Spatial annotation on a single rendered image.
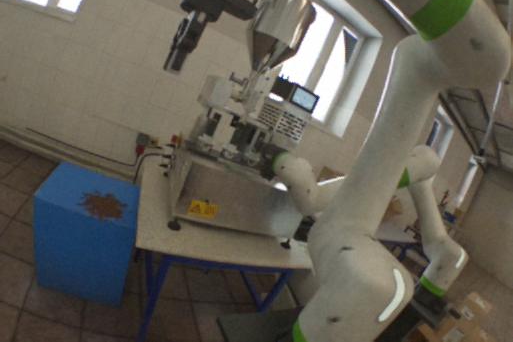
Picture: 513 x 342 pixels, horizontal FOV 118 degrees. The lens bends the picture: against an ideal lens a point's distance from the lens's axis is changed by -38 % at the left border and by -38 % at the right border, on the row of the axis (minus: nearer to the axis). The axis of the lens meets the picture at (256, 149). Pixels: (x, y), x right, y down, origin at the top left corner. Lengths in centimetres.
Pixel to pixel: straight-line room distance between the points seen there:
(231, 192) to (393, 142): 66
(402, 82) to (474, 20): 20
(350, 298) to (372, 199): 19
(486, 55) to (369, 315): 37
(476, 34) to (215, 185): 86
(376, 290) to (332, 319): 8
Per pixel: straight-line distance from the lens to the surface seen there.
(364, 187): 46
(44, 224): 127
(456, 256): 101
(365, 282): 34
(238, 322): 50
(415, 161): 85
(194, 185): 90
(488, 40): 38
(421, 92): 48
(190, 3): 42
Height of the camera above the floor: 128
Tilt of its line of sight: 9 degrees down
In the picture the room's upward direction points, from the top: 25 degrees clockwise
